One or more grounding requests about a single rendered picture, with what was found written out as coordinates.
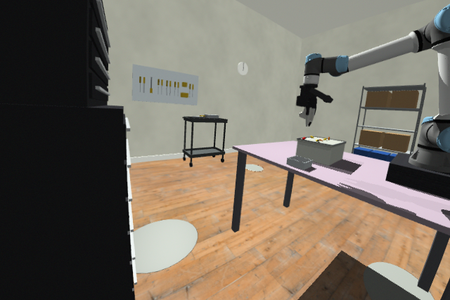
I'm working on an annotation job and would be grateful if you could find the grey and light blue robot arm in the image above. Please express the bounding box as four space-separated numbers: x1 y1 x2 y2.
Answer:
303 4 450 173

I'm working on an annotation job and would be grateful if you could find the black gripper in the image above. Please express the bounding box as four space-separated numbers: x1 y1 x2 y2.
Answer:
296 84 318 126

